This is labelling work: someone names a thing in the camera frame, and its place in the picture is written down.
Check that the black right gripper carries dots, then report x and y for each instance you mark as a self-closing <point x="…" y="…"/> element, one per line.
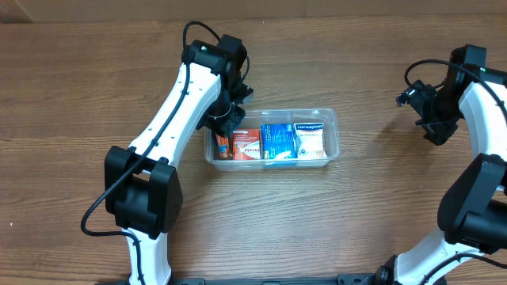
<point x="437" y="129"/>

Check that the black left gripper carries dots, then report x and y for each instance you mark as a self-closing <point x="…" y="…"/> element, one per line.
<point x="228" y="119"/>

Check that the orange tube white cap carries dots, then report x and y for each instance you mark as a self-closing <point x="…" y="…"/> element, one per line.
<point x="223" y="146"/>

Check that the red medicine box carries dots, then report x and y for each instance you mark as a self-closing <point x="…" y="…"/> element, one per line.
<point x="246" y="144"/>

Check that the clear plastic container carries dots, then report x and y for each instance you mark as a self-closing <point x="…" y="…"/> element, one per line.
<point x="255" y="118"/>

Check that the blue VapoDrops lozenge box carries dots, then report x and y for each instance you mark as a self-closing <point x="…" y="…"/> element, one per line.
<point x="278" y="141"/>

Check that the white Hansaplast plaster box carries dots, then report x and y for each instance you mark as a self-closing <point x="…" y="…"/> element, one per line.
<point x="309" y="140"/>

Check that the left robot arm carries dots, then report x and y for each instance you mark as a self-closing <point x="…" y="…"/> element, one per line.
<point x="142" y="187"/>

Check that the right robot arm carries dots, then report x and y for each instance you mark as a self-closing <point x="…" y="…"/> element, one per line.
<point x="471" y="224"/>

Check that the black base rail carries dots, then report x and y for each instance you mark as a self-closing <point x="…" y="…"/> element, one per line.
<point x="341" y="279"/>

